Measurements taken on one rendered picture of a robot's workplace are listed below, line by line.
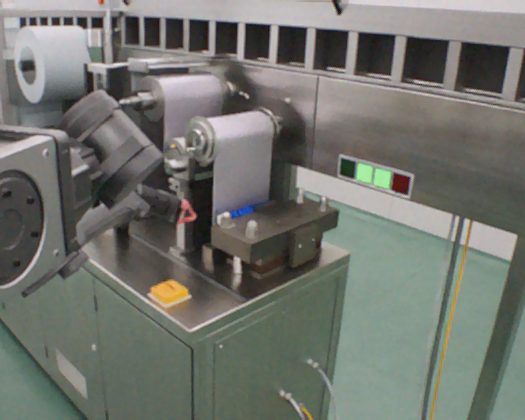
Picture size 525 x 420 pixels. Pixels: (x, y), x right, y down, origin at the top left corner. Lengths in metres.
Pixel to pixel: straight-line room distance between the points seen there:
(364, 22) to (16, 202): 1.22
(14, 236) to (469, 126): 1.14
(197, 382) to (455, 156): 0.88
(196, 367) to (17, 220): 0.97
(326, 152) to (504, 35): 0.61
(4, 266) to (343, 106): 1.25
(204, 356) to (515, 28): 1.07
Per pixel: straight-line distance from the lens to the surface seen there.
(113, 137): 0.57
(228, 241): 1.44
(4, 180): 0.43
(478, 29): 1.36
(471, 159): 1.38
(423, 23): 1.42
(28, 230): 0.46
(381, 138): 1.49
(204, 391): 1.41
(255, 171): 1.61
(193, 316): 1.31
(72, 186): 0.50
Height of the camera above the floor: 1.62
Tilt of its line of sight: 21 degrees down
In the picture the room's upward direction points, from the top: 3 degrees clockwise
